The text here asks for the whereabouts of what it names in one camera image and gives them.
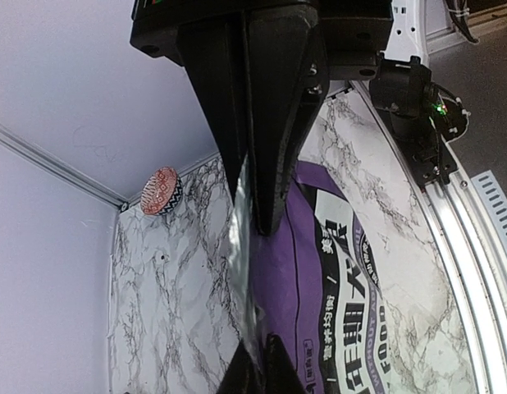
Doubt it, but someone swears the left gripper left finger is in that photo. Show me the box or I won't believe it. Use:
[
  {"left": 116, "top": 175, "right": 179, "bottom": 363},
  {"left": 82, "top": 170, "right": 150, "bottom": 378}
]
[{"left": 217, "top": 342, "right": 263, "bottom": 394}]

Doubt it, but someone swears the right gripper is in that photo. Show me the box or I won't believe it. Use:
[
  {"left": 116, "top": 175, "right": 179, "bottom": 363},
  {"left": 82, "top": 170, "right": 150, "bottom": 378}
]
[{"left": 130, "top": 1, "right": 393, "bottom": 236}]

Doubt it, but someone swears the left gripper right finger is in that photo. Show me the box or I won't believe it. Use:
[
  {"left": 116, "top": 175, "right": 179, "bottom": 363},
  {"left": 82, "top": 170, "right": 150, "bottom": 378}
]
[{"left": 263, "top": 334, "right": 305, "bottom": 394}]

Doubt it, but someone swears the purple pet food bag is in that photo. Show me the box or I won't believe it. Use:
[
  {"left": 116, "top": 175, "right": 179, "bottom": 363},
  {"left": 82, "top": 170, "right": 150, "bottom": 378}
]
[{"left": 241, "top": 161, "right": 391, "bottom": 393}]

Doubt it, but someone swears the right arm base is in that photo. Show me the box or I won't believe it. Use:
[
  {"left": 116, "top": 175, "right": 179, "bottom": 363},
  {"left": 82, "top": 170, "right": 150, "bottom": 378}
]
[{"left": 369, "top": 56, "right": 470, "bottom": 189}]

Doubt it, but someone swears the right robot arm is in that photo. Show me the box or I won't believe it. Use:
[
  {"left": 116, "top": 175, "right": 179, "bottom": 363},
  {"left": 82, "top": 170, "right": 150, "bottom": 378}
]
[{"left": 130, "top": 1, "right": 427, "bottom": 236}]

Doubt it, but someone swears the red patterned small bowl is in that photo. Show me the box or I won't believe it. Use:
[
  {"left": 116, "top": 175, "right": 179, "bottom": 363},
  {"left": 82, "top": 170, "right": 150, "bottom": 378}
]
[{"left": 140, "top": 167, "right": 183, "bottom": 216}]

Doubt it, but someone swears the front aluminium rail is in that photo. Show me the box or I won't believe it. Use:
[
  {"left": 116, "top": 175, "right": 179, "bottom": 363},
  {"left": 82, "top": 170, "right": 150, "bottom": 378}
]
[{"left": 347, "top": 82, "right": 507, "bottom": 393}]

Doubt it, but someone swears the right aluminium frame post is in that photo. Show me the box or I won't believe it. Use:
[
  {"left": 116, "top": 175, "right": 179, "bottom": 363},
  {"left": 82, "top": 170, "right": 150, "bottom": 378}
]
[{"left": 0, "top": 123, "right": 130, "bottom": 212}]

